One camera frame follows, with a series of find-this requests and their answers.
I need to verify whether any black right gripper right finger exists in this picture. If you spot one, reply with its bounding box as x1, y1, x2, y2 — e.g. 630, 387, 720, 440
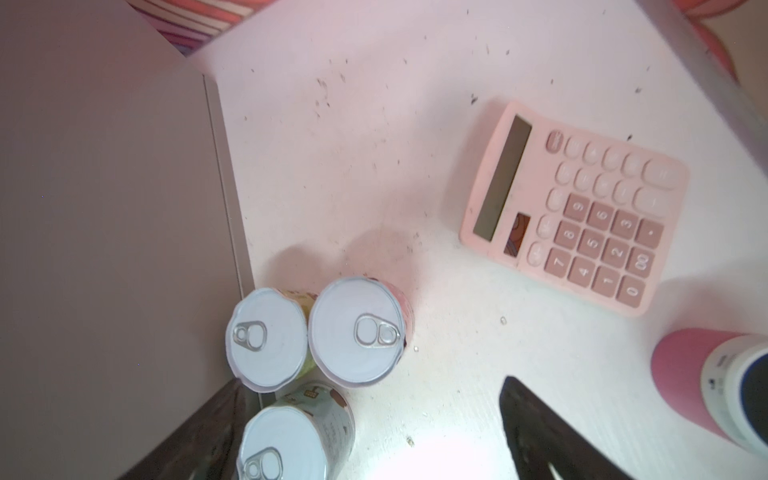
499, 376, 629, 480

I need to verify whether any pink label can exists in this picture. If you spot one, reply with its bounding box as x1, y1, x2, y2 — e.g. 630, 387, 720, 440
308, 276, 415, 388

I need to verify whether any blue can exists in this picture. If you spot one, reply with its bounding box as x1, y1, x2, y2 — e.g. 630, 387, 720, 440
236, 382, 356, 479

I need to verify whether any pink calculator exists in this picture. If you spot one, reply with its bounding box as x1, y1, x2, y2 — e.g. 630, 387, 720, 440
459, 101, 690, 317

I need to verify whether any green label can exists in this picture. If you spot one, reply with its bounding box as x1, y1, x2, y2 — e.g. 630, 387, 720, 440
225, 288, 317, 394

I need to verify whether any grey metal cabinet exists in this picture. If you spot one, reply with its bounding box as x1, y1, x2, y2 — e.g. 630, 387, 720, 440
1, 1, 251, 479

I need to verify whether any pink round container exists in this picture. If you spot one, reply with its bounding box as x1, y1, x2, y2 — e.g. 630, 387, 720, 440
651, 328, 767, 458

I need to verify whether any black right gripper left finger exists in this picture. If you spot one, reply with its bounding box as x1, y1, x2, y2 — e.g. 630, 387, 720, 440
121, 379, 246, 479

